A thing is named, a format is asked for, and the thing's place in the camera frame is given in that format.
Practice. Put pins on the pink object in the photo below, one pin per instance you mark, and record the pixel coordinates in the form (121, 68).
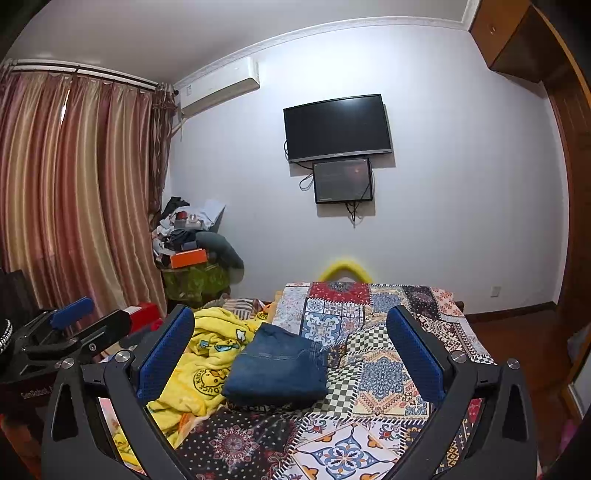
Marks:
(567, 438)

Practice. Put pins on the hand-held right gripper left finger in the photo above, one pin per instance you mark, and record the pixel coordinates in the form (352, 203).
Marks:
(166, 350)

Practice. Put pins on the yellow cartoon blanket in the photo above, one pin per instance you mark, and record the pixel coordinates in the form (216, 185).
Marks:
(207, 364)

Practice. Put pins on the green table cover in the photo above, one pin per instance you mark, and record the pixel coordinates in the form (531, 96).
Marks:
(194, 284)

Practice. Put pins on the white air conditioner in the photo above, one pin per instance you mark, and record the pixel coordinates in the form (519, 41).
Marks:
(217, 87)

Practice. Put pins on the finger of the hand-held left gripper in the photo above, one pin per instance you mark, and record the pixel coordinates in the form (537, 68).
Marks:
(71, 311)
(108, 328)

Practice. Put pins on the yellow curved bed rail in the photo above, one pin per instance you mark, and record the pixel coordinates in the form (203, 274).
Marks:
(345, 266)

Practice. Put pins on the small black wall monitor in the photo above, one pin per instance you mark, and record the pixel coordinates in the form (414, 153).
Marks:
(342, 181)

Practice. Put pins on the dark chair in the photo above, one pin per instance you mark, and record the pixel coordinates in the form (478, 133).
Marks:
(18, 295)

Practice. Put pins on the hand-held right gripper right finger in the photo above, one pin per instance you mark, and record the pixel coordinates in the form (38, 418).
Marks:
(415, 355)

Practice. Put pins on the striped cloth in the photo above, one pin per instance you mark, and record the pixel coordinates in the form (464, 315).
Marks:
(242, 307)

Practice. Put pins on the orange box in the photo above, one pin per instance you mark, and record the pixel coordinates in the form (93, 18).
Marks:
(188, 257)

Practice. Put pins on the black wall television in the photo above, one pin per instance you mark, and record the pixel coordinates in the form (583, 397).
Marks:
(337, 127)

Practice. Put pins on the red box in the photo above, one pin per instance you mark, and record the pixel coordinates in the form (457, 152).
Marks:
(144, 316)

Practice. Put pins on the curtain rod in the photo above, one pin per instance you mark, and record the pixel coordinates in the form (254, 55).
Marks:
(83, 71)

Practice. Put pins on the striped brown curtain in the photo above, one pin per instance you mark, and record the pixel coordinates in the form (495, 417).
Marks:
(69, 194)

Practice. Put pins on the dark grey cushion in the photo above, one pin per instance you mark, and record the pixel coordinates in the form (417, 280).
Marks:
(224, 251)

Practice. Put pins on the blue jeans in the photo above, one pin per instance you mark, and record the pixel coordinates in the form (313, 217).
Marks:
(277, 369)

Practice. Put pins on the patchwork printed bedspread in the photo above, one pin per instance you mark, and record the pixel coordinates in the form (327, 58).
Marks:
(378, 378)

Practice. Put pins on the pile of clutter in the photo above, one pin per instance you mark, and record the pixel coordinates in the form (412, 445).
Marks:
(180, 226)

